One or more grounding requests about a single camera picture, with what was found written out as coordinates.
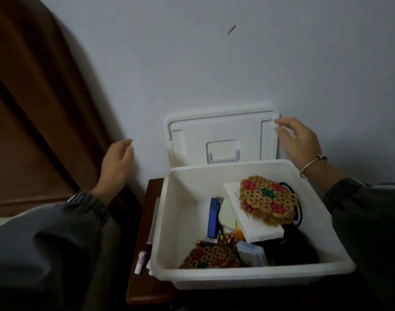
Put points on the brown wooden nightstand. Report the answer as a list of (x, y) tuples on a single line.
[(142, 281)]

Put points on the flat white cardboard box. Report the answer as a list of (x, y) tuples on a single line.
[(255, 228)]

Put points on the person's left hand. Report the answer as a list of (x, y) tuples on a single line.
[(114, 168)]

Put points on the person's right hand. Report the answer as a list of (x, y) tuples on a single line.
[(302, 144)]

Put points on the pale yellow note pad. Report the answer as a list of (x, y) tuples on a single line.
[(227, 216)]

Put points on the blue stapler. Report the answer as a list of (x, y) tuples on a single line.
[(213, 216)]

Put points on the tan red green beaded coaster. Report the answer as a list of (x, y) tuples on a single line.
[(268, 200)]

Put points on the person's right thumb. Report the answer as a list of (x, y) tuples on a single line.
[(281, 134)]

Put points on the white plastic storage box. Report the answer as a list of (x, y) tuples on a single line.
[(187, 204)]

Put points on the person's left forearm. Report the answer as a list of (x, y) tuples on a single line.
[(45, 249)]

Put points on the clear plastic small case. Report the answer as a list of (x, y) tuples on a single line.
[(252, 254)]

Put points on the brown wooden headboard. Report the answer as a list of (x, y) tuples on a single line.
[(35, 110)]

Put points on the black pouch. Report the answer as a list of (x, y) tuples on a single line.
[(294, 249)]

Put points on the small orange item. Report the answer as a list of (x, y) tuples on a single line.
[(239, 235)]

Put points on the person's left fingers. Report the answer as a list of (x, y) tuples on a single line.
[(126, 148)]

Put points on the white storage box lid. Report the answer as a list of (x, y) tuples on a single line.
[(194, 139)]

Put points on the person's right forearm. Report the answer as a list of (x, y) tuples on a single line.
[(369, 223)]

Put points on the small white tube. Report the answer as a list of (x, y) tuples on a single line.
[(140, 262)]

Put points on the small gold-tipped battery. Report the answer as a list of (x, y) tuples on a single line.
[(205, 243)]

